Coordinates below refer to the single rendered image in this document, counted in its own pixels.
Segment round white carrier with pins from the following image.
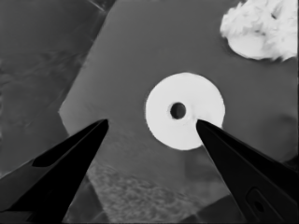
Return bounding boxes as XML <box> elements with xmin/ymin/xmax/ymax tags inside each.
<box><xmin>225</xmin><ymin>0</ymin><xmax>298</xmax><ymax>62</ymax></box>

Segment large thick white disc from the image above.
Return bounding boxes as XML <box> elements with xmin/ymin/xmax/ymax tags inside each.
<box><xmin>144</xmin><ymin>72</ymin><xmax>226</xmax><ymax>151</ymax></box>

